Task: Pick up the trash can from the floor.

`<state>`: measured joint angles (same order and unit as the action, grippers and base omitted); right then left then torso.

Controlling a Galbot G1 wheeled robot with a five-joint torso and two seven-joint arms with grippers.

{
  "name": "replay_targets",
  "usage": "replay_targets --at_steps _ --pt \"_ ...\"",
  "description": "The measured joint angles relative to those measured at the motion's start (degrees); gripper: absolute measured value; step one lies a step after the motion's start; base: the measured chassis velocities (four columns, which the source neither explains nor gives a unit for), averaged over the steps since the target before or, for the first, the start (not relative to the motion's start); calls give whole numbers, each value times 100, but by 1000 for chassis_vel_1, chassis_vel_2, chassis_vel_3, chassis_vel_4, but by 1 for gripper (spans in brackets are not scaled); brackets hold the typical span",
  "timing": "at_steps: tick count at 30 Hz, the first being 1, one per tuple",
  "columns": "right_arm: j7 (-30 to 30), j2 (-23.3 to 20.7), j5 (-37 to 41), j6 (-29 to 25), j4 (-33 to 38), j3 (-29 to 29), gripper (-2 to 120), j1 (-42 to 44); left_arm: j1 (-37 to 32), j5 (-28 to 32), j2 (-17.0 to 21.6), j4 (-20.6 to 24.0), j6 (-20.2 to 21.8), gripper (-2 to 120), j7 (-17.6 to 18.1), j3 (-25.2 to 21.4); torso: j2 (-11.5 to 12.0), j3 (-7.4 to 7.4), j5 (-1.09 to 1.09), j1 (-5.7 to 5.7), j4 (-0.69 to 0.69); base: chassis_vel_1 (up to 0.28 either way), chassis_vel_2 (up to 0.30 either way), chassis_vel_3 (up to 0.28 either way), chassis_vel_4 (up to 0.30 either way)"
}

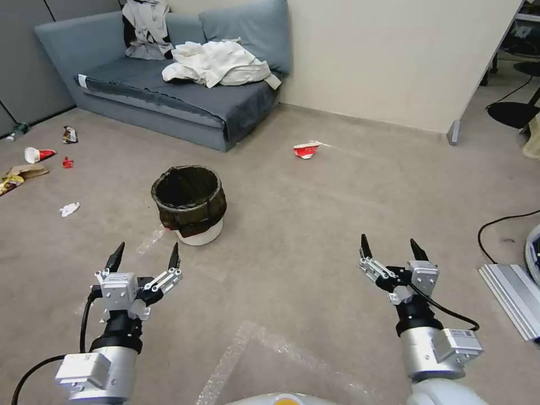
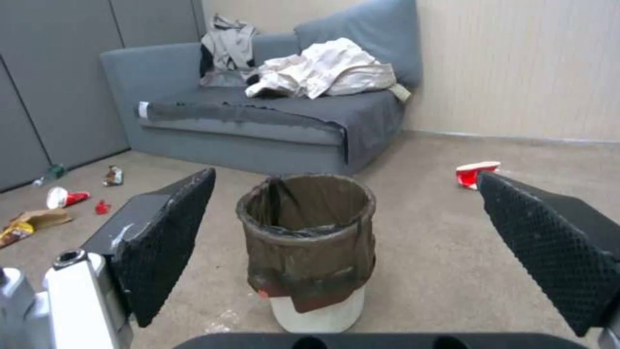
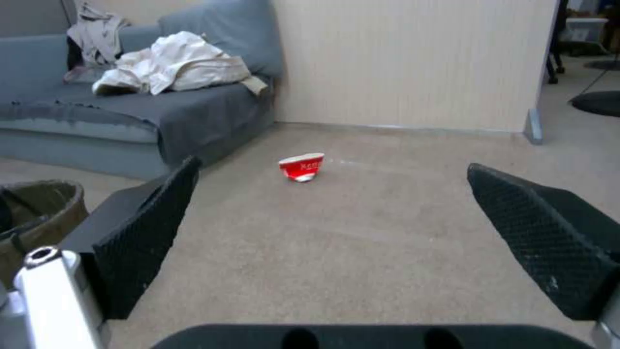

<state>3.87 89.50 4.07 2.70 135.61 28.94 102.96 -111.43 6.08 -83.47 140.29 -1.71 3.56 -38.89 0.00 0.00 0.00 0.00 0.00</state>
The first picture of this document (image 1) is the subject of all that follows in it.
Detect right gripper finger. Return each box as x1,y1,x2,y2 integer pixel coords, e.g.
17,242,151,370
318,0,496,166
411,238,430,263
357,234,398,285

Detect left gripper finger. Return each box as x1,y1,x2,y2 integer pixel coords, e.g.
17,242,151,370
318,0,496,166
94,241,126,282
143,242,184,293

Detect white trash can, dark liner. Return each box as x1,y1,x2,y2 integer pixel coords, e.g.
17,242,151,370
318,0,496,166
150,166,228,247

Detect silver aluminium rails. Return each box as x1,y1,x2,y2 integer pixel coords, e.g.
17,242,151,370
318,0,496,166
478,263,540,341

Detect white and blue round device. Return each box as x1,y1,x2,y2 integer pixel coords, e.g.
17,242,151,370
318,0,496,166
524,223,540,284

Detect crushed red and white carton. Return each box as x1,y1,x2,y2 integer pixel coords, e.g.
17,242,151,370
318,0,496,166
293,138,326,161

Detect brown paper bag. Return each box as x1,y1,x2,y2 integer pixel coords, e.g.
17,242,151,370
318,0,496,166
0,164,50,183

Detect yellow snack bag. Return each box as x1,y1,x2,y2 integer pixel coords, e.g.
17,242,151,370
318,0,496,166
0,174,25,197

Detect red and white paper cup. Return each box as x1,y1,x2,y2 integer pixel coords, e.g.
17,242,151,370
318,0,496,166
24,146,57,164

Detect white robot front shell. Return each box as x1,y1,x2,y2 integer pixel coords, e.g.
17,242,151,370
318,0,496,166
223,391,340,405

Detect pale yellow bag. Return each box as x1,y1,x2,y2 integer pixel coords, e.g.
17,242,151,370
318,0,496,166
520,112,540,160

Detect green plastic bottle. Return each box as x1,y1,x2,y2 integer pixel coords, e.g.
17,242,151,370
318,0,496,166
6,122,29,142

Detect black office chair base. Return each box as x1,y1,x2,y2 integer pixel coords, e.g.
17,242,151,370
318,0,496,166
485,63,540,130

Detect blue-grey fabric sofa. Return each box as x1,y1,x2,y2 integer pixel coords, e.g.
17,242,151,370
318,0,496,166
33,0,293,153

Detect crumpled white cloth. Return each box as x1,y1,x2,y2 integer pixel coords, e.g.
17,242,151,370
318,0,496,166
161,37,283,90

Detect black and white patterned cloth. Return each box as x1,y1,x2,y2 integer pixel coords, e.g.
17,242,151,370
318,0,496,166
121,0,174,61

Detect blue-grey sofa cushion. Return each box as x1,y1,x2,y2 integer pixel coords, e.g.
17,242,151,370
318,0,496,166
198,0,293,78

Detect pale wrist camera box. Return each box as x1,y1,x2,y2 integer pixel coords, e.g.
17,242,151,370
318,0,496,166
406,259,440,299
100,272,139,314

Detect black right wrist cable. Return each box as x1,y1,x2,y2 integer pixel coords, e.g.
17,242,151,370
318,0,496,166
409,283,482,332

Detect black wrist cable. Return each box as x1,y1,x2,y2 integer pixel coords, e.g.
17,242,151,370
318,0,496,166
409,283,482,332
10,293,96,405

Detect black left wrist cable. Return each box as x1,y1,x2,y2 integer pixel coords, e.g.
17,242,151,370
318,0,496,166
10,293,96,405

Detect black floor cable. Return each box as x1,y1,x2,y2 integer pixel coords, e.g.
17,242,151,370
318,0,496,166
477,210,540,265

